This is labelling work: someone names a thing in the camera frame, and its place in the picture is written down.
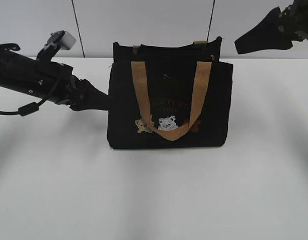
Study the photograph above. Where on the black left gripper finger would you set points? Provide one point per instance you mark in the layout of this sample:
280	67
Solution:
86	97

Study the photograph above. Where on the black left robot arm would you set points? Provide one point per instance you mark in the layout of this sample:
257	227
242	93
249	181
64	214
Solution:
47	80

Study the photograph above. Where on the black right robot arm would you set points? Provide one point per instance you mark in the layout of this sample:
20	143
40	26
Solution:
303	21

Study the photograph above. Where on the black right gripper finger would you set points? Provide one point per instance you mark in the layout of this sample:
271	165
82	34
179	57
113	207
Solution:
264	36

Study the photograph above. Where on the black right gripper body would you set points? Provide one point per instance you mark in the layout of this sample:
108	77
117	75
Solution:
288	19

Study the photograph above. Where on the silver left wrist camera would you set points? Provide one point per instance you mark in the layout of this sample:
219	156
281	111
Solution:
62	40

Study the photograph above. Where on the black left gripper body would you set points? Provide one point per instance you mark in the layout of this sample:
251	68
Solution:
66	91

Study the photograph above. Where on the black tote bag tan handles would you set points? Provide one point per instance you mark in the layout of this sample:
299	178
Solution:
170	73

